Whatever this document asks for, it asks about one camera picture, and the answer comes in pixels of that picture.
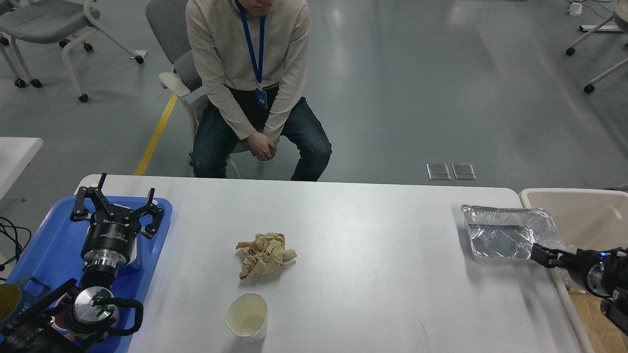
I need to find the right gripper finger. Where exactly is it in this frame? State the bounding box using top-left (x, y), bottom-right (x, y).
top-left (530, 243), bottom-right (577, 270)

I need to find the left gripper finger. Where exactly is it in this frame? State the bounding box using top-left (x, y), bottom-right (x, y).
top-left (70, 174), bottom-right (116, 224)
top-left (129, 188), bottom-right (165, 239)

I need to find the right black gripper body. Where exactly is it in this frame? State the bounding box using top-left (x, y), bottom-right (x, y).
top-left (572, 248), bottom-right (621, 299)

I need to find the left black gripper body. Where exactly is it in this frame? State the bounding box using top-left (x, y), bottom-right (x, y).
top-left (80, 211), bottom-right (137, 268)

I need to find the square metal tin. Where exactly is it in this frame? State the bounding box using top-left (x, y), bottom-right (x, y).
top-left (119, 234), bottom-right (144, 275)

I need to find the dark blue home mug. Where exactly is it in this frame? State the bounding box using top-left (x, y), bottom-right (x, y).
top-left (0, 276), bottom-right (51, 327)

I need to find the pink mug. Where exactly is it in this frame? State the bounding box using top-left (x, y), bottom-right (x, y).
top-left (52, 299), bottom-right (75, 340)

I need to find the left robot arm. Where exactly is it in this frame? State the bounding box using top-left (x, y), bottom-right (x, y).
top-left (1, 175), bottom-right (171, 353)

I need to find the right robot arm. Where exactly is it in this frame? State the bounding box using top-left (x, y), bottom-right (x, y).
top-left (530, 243), bottom-right (628, 335)

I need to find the beige plastic bin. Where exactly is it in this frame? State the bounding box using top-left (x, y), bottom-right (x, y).
top-left (520, 188), bottom-right (628, 353)

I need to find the aluminium foil tray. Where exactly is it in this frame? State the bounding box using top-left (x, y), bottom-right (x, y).
top-left (461, 204), bottom-right (569, 264)

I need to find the white side table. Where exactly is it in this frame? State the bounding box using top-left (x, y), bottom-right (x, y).
top-left (0, 136), bottom-right (43, 198)

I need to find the crumpled brown paper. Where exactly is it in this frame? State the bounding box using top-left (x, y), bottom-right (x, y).
top-left (235, 232), bottom-right (297, 280)

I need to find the right floor outlet plate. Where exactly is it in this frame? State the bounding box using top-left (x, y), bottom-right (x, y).
top-left (452, 163), bottom-right (477, 180)

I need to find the floor outlet plate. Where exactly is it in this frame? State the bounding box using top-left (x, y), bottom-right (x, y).
top-left (426, 163), bottom-right (451, 180)
top-left (452, 163), bottom-right (477, 180)

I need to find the white paper cup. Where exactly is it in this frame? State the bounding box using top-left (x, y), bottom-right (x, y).
top-left (225, 292), bottom-right (268, 343)

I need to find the left floor outlet plate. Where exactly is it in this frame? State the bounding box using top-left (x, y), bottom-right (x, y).
top-left (426, 163), bottom-right (451, 180)

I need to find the seated person beige sweater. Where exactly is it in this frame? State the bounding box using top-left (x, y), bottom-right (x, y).
top-left (185, 0), bottom-right (332, 181)

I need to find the white rolling stand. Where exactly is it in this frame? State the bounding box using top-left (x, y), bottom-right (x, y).
top-left (565, 0), bottom-right (628, 94)

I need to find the black cable bundle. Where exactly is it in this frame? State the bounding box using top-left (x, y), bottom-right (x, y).
top-left (0, 217), bottom-right (32, 273)

